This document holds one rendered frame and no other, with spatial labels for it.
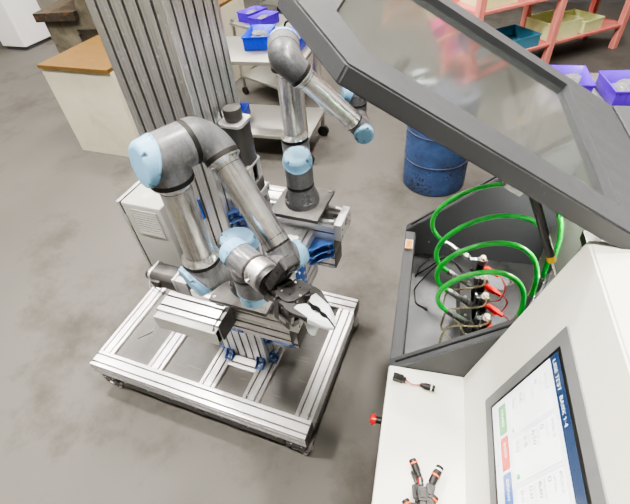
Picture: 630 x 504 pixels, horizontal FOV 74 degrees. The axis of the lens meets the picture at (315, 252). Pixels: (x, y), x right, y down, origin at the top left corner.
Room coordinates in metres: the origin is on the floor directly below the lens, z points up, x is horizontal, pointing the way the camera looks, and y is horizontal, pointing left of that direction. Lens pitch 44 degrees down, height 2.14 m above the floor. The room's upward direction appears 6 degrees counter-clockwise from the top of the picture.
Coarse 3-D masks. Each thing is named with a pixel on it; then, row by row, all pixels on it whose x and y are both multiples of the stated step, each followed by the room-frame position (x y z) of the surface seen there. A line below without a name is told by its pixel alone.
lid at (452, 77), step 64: (320, 0) 0.88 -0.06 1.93; (384, 0) 1.12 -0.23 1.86; (448, 0) 1.32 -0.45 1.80; (384, 64) 0.74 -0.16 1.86; (448, 64) 0.93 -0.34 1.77; (512, 64) 1.15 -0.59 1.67; (448, 128) 0.64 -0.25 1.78; (512, 128) 0.77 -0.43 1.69; (576, 128) 0.93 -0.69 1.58; (512, 192) 0.62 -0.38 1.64; (576, 192) 0.59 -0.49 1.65
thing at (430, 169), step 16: (416, 144) 2.82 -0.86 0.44; (432, 144) 2.73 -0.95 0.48; (416, 160) 2.81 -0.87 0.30; (432, 160) 2.73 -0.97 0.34; (448, 160) 2.70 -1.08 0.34; (464, 160) 2.76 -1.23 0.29; (416, 176) 2.79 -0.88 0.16; (432, 176) 2.72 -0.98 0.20; (448, 176) 2.70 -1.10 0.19; (464, 176) 2.81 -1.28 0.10; (416, 192) 2.78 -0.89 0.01; (432, 192) 2.71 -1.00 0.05; (448, 192) 2.71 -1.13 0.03
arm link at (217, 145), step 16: (192, 128) 0.96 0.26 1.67; (208, 128) 0.98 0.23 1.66; (208, 144) 0.95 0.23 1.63; (224, 144) 0.97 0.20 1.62; (208, 160) 0.95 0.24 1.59; (224, 160) 0.94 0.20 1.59; (240, 160) 0.97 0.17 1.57; (224, 176) 0.93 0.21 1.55; (240, 176) 0.92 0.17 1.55; (240, 192) 0.90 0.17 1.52; (256, 192) 0.91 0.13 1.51; (240, 208) 0.88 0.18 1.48; (256, 208) 0.87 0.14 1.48; (256, 224) 0.85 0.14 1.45; (272, 224) 0.85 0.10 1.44; (272, 240) 0.82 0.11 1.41; (288, 240) 0.83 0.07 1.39; (272, 256) 0.80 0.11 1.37; (304, 256) 0.81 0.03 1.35
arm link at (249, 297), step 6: (234, 282) 0.72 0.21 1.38; (240, 288) 0.70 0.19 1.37; (246, 288) 0.70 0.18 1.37; (252, 288) 0.70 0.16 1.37; (240, 294) 0.71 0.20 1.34; (246, 294) 0.70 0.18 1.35; (252, 294) 0.70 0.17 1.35; (258, 294) 0.70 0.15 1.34; (240, 300) 0.72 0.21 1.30; (246, 300) 0.70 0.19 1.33; (252, 300) 0.70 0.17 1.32; (258, 300) 0.70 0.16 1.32; (264, 300) 0.71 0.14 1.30; (246, 306) 0.70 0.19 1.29; (252, 306) 0.70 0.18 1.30; (258, 306) 0.70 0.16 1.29
